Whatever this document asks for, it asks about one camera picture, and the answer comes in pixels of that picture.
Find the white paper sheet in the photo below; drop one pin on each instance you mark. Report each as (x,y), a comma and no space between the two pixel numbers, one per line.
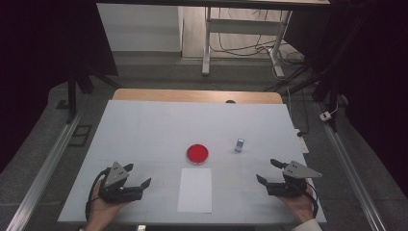
(195,191)

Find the white floor power strip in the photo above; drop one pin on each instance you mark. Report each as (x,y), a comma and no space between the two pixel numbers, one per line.
(325,116)

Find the small black floor plate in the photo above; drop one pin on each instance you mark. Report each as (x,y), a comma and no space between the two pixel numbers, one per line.
(62,104)

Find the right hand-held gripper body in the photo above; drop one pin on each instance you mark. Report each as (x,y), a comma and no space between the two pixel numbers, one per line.
(296,171)

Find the black curtain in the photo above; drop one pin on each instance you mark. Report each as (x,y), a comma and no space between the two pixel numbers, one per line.
(378,80)
(38,64)

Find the white standing desk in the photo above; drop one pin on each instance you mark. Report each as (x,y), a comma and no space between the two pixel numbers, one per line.
(207,48)

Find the white panel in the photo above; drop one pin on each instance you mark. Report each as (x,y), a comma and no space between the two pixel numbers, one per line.
(141,29)

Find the aluminium rail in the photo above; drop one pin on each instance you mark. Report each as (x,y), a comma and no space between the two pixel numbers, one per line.
(48,166)
(349,166)

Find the round red ink pad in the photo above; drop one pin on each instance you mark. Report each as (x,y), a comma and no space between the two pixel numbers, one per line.
(197,153)

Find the white table cover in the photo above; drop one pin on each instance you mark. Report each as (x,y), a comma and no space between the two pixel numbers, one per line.
(160,128)

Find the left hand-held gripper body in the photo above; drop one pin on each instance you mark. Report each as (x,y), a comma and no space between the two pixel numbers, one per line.
(114,175)

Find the black round grommet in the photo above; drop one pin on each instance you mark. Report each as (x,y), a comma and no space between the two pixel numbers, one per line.
(230,101)

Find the person's right hand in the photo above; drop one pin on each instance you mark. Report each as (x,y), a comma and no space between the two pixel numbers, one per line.
(300,207)

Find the blue stamp cap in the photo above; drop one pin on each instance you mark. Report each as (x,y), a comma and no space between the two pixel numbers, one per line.
(240,141)

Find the black stand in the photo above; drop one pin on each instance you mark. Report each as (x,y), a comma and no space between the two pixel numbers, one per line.
(72,96)
(332,96)

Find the person's left hand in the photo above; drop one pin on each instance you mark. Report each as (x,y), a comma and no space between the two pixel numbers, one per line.
(104,211)

